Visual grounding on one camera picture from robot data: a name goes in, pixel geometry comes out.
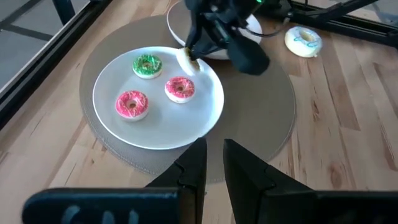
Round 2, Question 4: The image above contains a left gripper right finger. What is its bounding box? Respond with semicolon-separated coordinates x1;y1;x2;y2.
223;139;398;224

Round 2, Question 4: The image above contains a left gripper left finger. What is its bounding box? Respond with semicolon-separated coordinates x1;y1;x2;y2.
22;138;208;224

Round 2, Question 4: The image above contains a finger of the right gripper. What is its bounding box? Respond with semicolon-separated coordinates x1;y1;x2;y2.
185;12;203;60
191;40;228;60

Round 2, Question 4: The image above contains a yellow iced donut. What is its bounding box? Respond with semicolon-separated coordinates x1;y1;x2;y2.
175;47;202;77

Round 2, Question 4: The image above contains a pink iced donut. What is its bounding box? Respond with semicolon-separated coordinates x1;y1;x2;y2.
164;76;196;104
114;90;150;122

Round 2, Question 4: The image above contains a green iced donut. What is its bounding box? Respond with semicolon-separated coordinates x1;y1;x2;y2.
132;54;164;80

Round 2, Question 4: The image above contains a white round plate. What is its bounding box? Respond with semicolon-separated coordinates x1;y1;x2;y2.
92;45;225;151
166;0;263;60

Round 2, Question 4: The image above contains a round grey woven placemat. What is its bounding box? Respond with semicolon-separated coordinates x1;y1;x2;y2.
78;14;296;184

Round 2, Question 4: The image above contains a white donut blue drizzle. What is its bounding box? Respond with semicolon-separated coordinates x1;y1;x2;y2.
284;26;323;58

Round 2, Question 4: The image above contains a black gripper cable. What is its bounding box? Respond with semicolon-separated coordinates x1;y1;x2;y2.
245;15;294;39

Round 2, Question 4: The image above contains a black base frame rail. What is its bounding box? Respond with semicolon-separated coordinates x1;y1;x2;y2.
257;0;398;49

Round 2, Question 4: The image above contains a black frame post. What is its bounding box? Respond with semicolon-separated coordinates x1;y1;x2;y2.
52;0;77;26

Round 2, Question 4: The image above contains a black table edge rail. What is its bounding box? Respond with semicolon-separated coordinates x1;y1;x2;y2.
0;0;113;129

